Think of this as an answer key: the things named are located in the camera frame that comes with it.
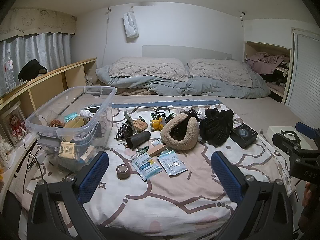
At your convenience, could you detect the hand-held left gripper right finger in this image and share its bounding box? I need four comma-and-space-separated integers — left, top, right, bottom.
211, 151, 294, 240

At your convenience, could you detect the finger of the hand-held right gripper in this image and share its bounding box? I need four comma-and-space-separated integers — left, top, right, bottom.
295, 122, 320, 140
272, 129, 304, 155

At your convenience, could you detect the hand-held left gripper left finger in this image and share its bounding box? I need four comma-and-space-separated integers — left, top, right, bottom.
27, 151, 110, 240

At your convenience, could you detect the brown tape roll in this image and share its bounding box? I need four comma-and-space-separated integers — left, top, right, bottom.
117, 165, 131, 180

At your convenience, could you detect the black foam tube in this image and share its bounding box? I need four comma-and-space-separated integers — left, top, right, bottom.
125, 132, 151, 149

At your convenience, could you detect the pinkish wooden block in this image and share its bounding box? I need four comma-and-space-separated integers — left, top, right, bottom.
147, 144, 168, 157

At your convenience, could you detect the clear plastic storage bin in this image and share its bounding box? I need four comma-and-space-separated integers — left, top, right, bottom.
25, 86, 117, 173

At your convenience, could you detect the person's right hand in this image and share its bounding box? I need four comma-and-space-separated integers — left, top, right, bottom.
301, 182, 315, 217

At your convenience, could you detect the white box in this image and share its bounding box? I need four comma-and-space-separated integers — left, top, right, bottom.
265, 126, 300, 150

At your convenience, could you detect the small wooden block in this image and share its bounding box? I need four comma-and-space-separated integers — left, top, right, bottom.
80, 146, 97, 162

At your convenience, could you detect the black box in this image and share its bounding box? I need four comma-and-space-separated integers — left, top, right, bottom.
229, 124, 258, 148

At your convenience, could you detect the black knit glove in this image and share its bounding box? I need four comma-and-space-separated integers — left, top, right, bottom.
205, 108, 234, 128
199, 119, 232, 146

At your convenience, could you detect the bed with beige sheet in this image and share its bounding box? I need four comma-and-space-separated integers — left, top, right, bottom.
15, 90, 310, 230

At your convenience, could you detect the white slatted shutter door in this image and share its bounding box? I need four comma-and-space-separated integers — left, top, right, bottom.
285, 27, 320, 130

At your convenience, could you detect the blue white mask packet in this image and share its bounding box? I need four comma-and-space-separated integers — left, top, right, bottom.
157, 153, 188, 176
131, 155, 163, 182

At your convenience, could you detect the black hair claw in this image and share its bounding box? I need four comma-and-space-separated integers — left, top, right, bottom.
115, 122, 133, 140

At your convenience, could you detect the open wooden box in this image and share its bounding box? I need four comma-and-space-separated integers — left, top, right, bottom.
63, 117, 92, 130

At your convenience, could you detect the dark clothes pile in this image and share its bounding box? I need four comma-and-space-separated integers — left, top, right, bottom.
262, 66, 288, 88

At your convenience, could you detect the beige fleece hat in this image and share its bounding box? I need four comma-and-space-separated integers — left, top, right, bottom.
160, 113, 200, 150

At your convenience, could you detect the carved wooden tag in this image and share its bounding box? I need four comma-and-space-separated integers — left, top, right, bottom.
132, 119, 148, 132

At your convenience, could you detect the black furry item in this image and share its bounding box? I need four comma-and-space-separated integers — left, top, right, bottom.
184, 109, 200, 123

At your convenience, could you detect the clear plastic wrapper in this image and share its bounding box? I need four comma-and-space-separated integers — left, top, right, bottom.
175, 106, 208, 120

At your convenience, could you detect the pink clothes pile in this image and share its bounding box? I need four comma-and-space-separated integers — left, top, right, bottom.
246, 52, 290, 74

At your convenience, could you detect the yellow headlamp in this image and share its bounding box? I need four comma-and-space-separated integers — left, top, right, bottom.
149, 107, 173, 131

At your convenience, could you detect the beige textured pillow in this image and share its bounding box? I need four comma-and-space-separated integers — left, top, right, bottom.
187, 58, 253, 88
109, 56, 189, 82

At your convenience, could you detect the white plush toy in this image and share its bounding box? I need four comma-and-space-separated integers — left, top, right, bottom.
0, 134, 13, 173

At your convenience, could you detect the doll in clear case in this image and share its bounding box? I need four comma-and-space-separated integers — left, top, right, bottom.
0, 100, 28, 149

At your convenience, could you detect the white closet niche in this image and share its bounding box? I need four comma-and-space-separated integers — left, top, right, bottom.
244, 41, 293, 104

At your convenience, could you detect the brown fleece blanket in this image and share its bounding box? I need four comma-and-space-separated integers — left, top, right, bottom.
116, 86, 155, 96

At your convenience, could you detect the wooden shelf unit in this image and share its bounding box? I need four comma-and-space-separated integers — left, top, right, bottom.
0, 57, 97, 200

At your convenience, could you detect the grey duvet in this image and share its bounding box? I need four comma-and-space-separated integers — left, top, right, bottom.
96, 64, 272, 99

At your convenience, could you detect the black cap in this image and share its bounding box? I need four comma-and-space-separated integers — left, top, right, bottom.
17, 59, 48, 82

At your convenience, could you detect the grey headboard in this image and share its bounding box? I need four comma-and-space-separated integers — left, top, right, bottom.
142, 45, 237, 62

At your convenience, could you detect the clear water bottle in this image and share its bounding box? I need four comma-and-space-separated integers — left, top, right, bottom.
4, 51, 17, 92

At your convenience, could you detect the grey curtain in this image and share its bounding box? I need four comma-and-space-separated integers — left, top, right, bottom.
0, 32, 72, 90

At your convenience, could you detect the white paper bag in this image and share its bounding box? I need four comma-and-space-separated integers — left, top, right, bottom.
122, 11, 139, 43

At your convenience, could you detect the beige printed curtain valance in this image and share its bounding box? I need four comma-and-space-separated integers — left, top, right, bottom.
0, 7, 77, 42

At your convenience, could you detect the green clip with white string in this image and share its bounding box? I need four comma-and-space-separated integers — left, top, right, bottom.
130, 147, 150, 159

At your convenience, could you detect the orange cable coil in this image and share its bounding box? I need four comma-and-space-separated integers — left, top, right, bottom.
49, 119, 65, 129

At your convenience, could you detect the thin black cable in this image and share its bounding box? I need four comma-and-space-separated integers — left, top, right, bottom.
22, 132, 45, 198

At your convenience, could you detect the patterned pouch with gold cord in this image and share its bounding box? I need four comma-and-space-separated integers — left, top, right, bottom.
124, 111, 134, 130

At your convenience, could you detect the white wall cable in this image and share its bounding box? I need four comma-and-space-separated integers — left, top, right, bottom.
102, 7, 112, 65

